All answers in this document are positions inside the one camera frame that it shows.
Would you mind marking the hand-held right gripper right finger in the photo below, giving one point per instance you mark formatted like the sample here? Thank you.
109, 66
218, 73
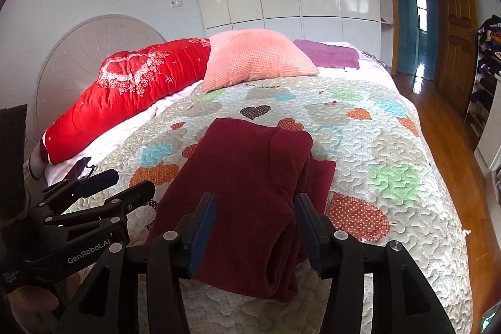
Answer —
309, 228

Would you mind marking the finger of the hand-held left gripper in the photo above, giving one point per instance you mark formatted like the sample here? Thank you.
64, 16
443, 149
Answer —
90, 183
117, 201

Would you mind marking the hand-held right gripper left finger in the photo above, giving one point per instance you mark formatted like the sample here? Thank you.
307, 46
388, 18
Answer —
204, 228

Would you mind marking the dark red garment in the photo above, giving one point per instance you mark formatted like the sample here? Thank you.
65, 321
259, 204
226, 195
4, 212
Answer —
242, 185

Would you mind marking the person's left hand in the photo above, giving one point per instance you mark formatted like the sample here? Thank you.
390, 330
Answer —
27, 302

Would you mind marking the heart-print quilted bedspread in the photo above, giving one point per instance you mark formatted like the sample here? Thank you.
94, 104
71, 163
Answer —
375, 162

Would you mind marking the red floral quilt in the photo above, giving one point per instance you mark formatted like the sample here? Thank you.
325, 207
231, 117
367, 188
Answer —
129, 83

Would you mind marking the round beige headboard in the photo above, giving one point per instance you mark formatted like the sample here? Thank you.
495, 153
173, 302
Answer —
78, 56

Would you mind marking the purple towel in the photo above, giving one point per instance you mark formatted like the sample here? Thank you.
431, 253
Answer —
328, 54

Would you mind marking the pink pillow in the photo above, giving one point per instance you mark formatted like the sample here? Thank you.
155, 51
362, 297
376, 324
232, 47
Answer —
254, 58

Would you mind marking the white cabinet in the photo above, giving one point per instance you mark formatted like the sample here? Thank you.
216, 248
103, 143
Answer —
491, 122

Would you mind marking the cluttered shoe rack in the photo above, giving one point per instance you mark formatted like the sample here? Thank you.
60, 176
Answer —
485, 68

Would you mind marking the blue glass door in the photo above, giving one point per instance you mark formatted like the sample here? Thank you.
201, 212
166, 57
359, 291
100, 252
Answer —
415, 13

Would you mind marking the wooden door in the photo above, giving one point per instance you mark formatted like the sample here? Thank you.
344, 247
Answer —
456, 28

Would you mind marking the white wall socket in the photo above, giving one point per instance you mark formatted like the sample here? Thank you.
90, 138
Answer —
176, 3

